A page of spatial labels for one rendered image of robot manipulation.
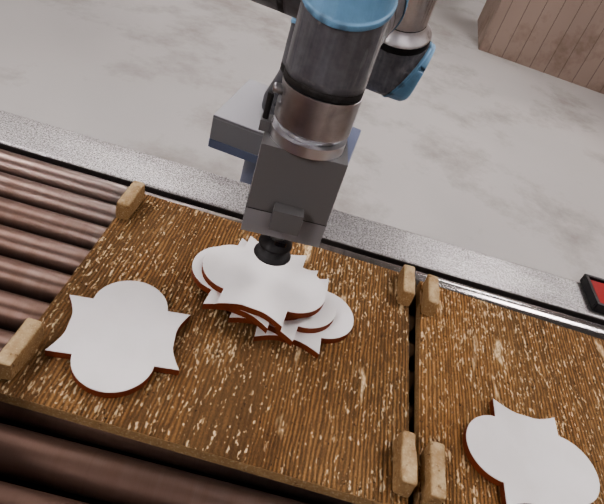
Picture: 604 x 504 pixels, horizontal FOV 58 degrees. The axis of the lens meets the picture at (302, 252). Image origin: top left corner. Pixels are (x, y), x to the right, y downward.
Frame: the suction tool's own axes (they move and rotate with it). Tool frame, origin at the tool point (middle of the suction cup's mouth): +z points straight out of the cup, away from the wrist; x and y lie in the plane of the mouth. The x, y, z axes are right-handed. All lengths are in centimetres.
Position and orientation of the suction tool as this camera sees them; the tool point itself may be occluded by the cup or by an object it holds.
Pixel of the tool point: (272, 252)
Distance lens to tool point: 62.7
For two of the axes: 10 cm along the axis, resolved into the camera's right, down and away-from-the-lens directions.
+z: -2.5, 7.4, 6.3
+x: 0.5, -6.4, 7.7
